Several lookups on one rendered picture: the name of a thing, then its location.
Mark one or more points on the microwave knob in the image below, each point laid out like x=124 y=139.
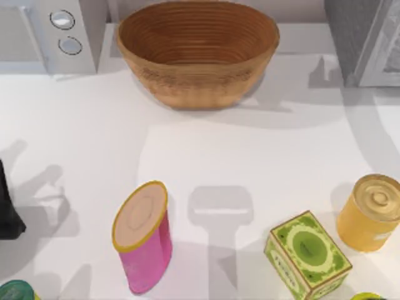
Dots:
x=70 y=45
x=62 y=19

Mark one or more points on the green tissue box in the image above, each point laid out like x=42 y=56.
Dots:
x=307 y=254

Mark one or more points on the yellow green round object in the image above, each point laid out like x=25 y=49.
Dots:
x=368 y=297

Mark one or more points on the pink oval can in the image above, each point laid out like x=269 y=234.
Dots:
x=142 y=237

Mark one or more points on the green and yellow can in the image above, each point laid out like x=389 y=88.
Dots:
x=15 y=290

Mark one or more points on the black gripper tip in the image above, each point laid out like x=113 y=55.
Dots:
x=7 y=212

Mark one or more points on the pale microwave oven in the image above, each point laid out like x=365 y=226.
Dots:
x=40 y=34

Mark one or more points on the brown woven basket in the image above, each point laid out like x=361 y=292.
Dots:
x=200 y=56

